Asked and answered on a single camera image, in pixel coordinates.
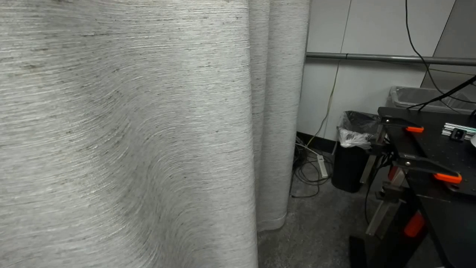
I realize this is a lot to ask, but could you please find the white power strip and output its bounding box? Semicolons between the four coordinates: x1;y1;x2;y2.
316;154;329;178

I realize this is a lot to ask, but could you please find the beige cable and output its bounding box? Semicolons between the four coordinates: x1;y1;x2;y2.
306;62;340;147

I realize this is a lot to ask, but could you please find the black clamp with orange tips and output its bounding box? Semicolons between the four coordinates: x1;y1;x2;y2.
393;153;463;184
380;117;425;134

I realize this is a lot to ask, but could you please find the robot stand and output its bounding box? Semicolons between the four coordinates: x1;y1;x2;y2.
349;107;476;268

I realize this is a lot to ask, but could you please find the tangle of black floor cables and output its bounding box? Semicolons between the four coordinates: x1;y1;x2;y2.
290;136;334;198

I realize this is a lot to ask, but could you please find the black trash bin with liner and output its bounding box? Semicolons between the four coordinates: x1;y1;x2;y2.
331;111;381;193

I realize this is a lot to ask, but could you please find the black cable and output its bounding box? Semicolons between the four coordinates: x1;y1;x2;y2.
405;0;476;112

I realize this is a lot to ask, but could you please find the clear plastic storage bin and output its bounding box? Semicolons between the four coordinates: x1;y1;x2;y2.
389;86;476;114

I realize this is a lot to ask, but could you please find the grey fabric curtain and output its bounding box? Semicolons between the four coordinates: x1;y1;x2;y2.
0;0;312;268

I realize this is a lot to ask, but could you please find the grey wall rail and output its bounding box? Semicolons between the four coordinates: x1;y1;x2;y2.
306;52;476;67

